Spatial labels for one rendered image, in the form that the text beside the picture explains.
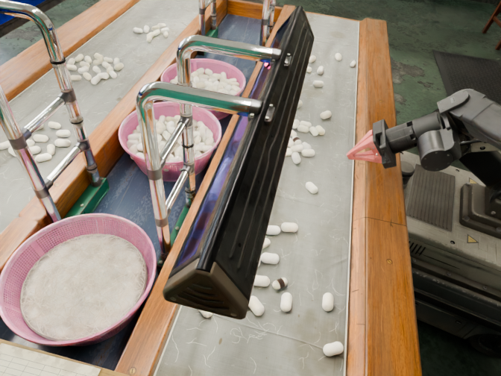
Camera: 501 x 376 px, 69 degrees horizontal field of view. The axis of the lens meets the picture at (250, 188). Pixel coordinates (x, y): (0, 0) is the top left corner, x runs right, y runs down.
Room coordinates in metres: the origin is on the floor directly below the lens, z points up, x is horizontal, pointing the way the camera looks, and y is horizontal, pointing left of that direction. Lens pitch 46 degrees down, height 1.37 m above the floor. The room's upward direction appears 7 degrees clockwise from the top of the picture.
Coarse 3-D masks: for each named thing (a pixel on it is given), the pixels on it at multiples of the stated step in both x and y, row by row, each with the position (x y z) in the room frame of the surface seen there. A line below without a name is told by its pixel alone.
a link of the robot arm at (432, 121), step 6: (432, 114) 0.66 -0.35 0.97; (438, 114) 0.66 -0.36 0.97; (414, 120) 0.66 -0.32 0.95; (420, 120) 0.65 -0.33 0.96; (426, 120) 0.65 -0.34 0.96; (432, 120) 0.64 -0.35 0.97; (438, 120) 0.64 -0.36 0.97; (414, 126) 0.64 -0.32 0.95; (420, 126) 0.64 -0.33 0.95; (426, 126) 0.63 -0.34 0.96; (432, 126) 0.63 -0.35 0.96; (438, 126) 0.63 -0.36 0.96; (444, 126) 0.63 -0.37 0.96; (414, 132) 0.64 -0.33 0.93; (420, 132) 0.63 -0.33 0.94
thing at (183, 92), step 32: (288, 64) 0.52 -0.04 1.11; (160, 96) 0.40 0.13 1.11; (192, 96) 0.39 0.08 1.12; (224, 96) 0.39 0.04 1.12; (192, 128) 0.56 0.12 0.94; (160, 160) 0.43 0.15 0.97; (192, 160) 0.55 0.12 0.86; (160, 192) 0.40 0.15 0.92; (192, 192) 0.55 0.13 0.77; (160, 224) 0.40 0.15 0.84; (160, 256) 0.41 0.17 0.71
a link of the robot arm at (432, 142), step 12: (456, 96) 0.65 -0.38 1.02; (468, 96) 0.64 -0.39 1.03; (444, 108) 0.64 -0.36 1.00; (444, 120) 0.62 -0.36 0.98; (432, 132) 0.61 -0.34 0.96; (444, 132) 0.60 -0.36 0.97; (456, 132) 0.62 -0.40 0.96; (420, 144) 0.59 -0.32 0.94; (432, 144) 0.57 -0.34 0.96; (444, 144) 0.57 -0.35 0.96; (456, 144) 0.57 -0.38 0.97; (420, 156) 0.57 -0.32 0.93; (432, 156) 0.56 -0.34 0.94; (444, 156) 0.55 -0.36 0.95; (456, 156) 0.55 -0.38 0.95; (432, 168) 0.56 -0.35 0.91; (444, 168) 0.55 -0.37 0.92
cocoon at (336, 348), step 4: (328, 344) 0.25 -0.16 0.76; (332, 344) 0.25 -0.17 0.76; (336, 344) 0.25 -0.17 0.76; (340, 344) 0.25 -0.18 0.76; (324, 348) 0.25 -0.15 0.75; (328, 348) 0.24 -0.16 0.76; (332, 348) 0.25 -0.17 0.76; (336, 348) 0.25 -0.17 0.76; (340, 348) 0.25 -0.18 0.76; (324, 352) 0.24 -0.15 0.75; (328, 352) 0.24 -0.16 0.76; (332, 352) 0.24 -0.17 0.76; (336, 352) 0.24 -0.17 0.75; (340, 352) 0.24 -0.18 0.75; (328, 356) 0.24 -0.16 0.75
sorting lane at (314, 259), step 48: (336, 48) 1.44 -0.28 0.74; (336, 96) 1.08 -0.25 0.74; (336, 144) 0.82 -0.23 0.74; (288, 192) 0.61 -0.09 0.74; (336, 192) 0.63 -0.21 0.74; (288, 240) 0.47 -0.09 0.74; (336, 240) 0.49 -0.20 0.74; (288, 288) 0.36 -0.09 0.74; (336, 288) 0.37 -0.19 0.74; (192, 336) 0.25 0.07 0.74; (240, 336) 0.26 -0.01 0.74; (288, 336) 0.27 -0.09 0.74; (336, 336) 0.27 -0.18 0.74
